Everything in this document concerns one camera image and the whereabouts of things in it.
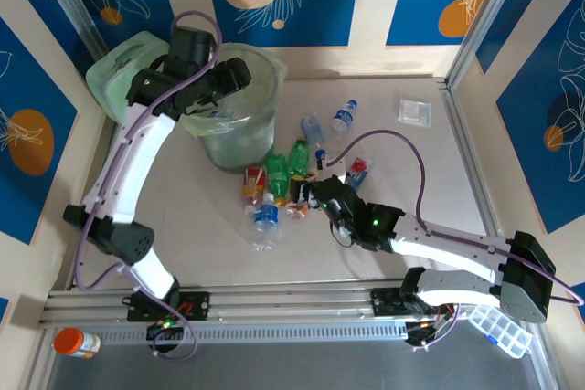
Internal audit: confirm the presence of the blue cap water bottle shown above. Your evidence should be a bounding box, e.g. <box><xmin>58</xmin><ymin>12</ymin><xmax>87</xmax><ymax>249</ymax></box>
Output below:
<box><xmin>329</xmin><ymin>98</ymin><xmax>359</xmax><ymax>134</ymax></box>

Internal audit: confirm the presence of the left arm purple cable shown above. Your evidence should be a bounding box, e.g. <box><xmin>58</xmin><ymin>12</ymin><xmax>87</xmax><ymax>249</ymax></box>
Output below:
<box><xmin>75</xmin><ymin>10</ymin><xmax>224</xmax><ymax>293</ymax></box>

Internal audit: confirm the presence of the grey slotted cable duct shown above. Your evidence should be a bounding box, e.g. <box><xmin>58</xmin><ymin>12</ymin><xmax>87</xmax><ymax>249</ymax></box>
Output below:
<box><xmin>45</xmin><ymin>320</ymin><xmax>410</xmax><ymax>343</ymax></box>

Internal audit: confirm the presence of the aluminium mounting rail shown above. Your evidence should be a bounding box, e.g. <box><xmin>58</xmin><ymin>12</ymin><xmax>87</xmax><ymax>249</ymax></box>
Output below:
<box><xmin>38</xmin><ymin>278</ymin><xmax>543</xmax><ymax>330</ymax></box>

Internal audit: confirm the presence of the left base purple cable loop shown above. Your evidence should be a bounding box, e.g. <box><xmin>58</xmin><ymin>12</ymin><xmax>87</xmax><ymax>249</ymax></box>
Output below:
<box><xmin>152</xmin><ymin>302</ymin><xmax>201</xmax><ymax>360</ymax></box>

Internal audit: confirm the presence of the small clear plastic box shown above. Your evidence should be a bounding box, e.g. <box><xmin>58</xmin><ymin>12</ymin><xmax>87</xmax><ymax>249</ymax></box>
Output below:
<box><xmin>396</xmin><ymin>97</ymin><xmax>433</xmax><ymax>127</ymax></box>

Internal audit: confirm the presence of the aluminium frame post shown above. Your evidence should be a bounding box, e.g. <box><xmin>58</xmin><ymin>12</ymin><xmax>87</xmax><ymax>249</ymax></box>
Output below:
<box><xmin>445</xmin><ymin>0</ymin><xmax>520</xmax><ymax>90</ymax></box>
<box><xmin>34</xmin><ymin>0</ymin><xmax>109</xmax><ymax>60</ymax></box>

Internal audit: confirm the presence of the red yellow label bottle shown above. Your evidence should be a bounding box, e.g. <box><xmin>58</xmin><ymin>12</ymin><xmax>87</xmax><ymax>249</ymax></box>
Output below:
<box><xmin>241</xmin><ymin>166</ymin><xmax>269</xmax><ymax>216</ymax></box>

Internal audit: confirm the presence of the right base control board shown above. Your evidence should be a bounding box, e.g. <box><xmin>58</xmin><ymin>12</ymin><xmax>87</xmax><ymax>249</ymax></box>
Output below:
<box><xmin>405</xmin><ymin>319</ymin><xmax>452</xmax><ymax>348</ymax></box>

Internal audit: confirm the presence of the clear compartment organiser box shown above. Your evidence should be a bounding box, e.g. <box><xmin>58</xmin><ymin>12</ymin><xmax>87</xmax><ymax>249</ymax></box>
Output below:
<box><xmin>468</xmin><ymin>305</ymin><xmax>535</xmax><ymax>359</ymax></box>

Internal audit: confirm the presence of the crushed clear bottle blue label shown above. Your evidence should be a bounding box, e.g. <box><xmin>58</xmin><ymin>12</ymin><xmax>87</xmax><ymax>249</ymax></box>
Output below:
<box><xmin>299</xmin><ymin>111</ymin><xmax>329</xmax><ymax>159</ymax></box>

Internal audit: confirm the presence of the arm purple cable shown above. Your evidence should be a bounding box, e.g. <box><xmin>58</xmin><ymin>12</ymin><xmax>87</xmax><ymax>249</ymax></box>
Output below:
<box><xmin>324</xmin><ymin>130</ymin><xmax>585</xmax><ymax>307</ymax></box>
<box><xmin>75</xmin><ymin>10</ymin><xmax>224</xmax><ymax>293</ymax></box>

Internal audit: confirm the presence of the orange label bottle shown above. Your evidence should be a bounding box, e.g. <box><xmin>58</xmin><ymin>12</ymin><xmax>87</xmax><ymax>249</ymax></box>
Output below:
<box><xmin>283</xmin><ymin>170</ymin><xmax>319</xmax><ymax>220</ymax></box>

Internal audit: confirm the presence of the translucent bin with green liner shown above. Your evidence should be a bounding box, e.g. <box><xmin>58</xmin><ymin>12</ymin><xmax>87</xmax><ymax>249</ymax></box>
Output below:
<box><xmin>175</xmin><ymin>42</ymin><xmax>288</xmax><ymax>175</ymax></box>

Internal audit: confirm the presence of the blue red label bottle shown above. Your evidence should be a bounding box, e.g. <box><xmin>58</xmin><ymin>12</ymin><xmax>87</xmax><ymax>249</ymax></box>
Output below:
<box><xmin>342</xmin><ymin>156</ymin><xmax>372</xmax><ymax>193</ymax></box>

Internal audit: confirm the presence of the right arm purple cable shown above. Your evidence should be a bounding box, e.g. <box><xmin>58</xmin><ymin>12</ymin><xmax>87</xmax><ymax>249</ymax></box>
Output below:
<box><xmin>324</xmin><ymin>130</ymin><xmax>585</xmax><ymax>307</ymax></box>

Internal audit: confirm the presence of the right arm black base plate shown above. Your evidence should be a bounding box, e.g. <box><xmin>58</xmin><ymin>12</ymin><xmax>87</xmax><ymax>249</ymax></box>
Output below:
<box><xmin>371</xmin><ymin>287</ymin><xmax>456</xmax><ymax>318</ymax></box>

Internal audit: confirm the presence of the blue label bottle white cap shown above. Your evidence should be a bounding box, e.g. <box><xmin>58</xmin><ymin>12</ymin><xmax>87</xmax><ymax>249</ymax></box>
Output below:
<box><xmin>251</xmin><ymin>193</ymin><xmax>281</xmax><ymax>254</ymax></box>
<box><xmin>205</xmin><ymin>100</ymin><xmax>250</xmax><ymax>125</ymax></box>

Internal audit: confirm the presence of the base control board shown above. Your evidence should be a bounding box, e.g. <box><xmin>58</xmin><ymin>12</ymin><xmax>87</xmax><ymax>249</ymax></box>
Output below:
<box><xmin>145</xmin><ymin>316</ymin><xmax>185</xmax><ymax>341</ymax></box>
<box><xmin>405</xmin><ymin>319</ymin><xmax>452</xmax><ymax>348</ymax></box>

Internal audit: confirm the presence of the green bottle yellow cap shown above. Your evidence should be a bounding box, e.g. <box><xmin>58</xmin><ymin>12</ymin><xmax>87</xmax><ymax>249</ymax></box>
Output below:
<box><xmin>286</xmin><ymin>136</ymin><xmax>312</xmax><ymax>179</ymax></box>
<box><xmin>264</xmin><ymin>152</ymin><xmax>291</xmax><ymax>206</ymax></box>

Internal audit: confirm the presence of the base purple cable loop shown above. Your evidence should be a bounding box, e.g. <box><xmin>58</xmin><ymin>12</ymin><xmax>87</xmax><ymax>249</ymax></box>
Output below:
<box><xmin>410</xmin><ymin>291</ymin><xmax>463</xmax><ymax>353</ymax></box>
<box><xmin>152</xmin><ymin>302</ymin><xmax>201</xmax><ymax>360</ymax></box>

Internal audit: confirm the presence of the pale green lunch box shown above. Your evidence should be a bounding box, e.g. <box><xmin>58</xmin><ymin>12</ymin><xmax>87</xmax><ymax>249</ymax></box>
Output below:
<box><xmin>85</xmin><ymin>30</ymin><xmax>173</xmax><ymax>124</ymax></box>

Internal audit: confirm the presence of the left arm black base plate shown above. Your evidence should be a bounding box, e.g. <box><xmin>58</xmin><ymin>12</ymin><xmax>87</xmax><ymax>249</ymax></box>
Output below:
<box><xmin>126</xmin><ymin>290</ymin><xmax>212</xmax><ymax>323</ymax></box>

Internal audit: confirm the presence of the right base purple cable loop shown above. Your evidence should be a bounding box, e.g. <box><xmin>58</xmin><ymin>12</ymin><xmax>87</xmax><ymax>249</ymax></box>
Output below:
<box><xmin>410</xmin><ymin>291</ymin><xmax>463</xmax><ymax>353</ymax></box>

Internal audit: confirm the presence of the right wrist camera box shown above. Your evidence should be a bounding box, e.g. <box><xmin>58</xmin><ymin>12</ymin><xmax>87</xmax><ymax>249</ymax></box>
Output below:
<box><xmin>316</xmin><ymin>157</ymin><xmax>343</xmax><ymax>181</ymax></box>

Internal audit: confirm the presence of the aluminium table side rail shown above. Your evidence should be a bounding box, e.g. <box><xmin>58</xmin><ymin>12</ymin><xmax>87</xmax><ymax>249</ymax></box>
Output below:
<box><xmin>436</xmin><ymin>77</ymin><xmax>502</xmax><ymax>238</ymax></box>

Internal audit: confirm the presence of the jar with orange lid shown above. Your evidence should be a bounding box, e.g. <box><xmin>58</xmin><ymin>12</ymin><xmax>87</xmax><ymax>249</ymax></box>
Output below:
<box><xmin>53</xmin><ymin>327</ymin><xmax>102</xmax><ymax>360</ymax></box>

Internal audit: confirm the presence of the left base control board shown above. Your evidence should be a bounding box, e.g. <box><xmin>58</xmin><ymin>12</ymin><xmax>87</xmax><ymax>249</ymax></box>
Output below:
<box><xmin>145</xmin><ymin>316</ymin><xmax>185</xmax><ymax>341</ymax></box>

